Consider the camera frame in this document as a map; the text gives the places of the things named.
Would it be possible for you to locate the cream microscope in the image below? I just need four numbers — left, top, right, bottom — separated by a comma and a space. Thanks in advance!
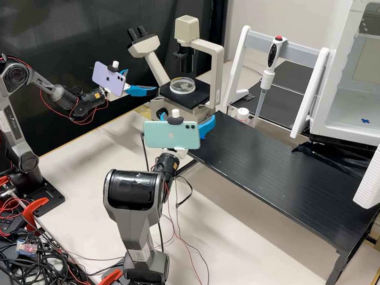
123, 10, 235, 133

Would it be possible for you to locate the right wrist camera phone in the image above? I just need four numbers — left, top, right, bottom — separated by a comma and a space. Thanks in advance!
140, 106, 204, 163

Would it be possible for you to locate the pipette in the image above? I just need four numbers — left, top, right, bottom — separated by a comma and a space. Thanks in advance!
241, 33, 300, 128

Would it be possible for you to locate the white pipette stand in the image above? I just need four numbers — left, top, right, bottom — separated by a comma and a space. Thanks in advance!
211, 13, 343, 149

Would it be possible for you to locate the white-capped bottle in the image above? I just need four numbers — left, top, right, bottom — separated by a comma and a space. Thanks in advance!
236, 106, 251, 123

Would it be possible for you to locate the petri dish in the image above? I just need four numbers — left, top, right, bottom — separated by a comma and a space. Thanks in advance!
169, 74, 197, 96

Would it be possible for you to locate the left wrist camera phone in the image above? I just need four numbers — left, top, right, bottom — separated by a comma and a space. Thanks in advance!
89, 57, 133, 101

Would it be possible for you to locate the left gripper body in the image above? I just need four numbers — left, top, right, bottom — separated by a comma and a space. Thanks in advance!
103, 85, 133, 103

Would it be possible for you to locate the white incubator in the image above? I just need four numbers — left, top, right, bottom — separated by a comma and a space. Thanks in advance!
290, 0, 380, 157

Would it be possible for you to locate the small blue circuit board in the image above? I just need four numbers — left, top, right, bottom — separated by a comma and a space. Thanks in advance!
14, 238, 39, 257

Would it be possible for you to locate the wrist camera phone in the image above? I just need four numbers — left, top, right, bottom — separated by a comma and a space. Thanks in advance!
89, 57, 133, 101
140, 106, 204, 163

